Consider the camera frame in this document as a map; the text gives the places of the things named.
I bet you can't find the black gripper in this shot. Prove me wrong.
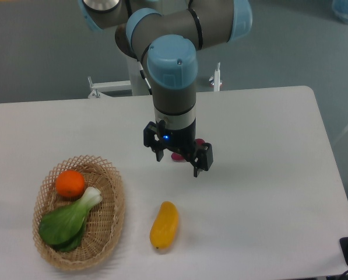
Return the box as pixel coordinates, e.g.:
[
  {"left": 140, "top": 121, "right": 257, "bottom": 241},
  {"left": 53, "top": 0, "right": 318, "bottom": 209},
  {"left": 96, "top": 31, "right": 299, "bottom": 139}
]
[{"left": 143, "top": 120, "right": 213, "bottom": 177}]

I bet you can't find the orange fruit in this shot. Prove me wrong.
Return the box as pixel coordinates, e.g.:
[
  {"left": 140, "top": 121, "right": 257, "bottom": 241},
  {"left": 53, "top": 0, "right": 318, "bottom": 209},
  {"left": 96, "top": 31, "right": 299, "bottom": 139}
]
[{"left": 55, "top": 170, "right": 85, "bottom": 198}]

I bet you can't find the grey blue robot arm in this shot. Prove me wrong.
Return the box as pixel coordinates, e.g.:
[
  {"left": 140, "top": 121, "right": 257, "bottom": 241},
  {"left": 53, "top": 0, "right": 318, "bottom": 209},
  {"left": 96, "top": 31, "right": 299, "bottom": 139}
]
[{"left": 78, "top": 1, "right": 252, "bottom": 175}]

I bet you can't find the woven wicker basket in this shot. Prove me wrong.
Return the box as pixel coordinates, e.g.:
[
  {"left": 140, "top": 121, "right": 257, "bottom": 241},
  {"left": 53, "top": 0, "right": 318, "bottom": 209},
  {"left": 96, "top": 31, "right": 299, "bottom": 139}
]
[{"left": 33, "top": 155, "right": 125, "bottom": 271}]

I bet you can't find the purple sweet potato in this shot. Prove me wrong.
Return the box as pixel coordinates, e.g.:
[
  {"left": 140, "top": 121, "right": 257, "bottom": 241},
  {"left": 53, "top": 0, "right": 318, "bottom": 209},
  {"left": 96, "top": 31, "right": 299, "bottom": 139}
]
[{"left": 171, "top": 138, "right": 205, "bottom": 162}]

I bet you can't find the white stand foot with caster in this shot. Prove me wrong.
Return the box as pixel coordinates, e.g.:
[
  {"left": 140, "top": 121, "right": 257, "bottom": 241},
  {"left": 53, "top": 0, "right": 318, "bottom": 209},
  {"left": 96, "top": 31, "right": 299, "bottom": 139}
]
[{"left": 209, "top": 62, "right": 223, "bottom": 92}]

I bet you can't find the yellow mango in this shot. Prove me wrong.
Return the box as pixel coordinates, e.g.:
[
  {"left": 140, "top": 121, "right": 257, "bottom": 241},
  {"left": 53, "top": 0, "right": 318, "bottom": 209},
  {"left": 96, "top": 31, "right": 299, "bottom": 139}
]
[{"left": 149, "top": 201, "right": 179, "bottom": 250}]

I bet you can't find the green bok choy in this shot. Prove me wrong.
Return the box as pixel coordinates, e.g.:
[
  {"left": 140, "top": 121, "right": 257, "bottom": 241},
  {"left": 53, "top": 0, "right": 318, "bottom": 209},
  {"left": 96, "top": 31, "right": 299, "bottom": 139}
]
[{"left": 38, "top": 187, "right": 103, "bottom": 252}]

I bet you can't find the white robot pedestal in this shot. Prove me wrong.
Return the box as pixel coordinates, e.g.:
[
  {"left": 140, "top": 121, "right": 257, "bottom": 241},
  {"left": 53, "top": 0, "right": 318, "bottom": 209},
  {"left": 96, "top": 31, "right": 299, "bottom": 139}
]
[{"left": 87, "top": 56, "right": 151, "bottom": 99}]

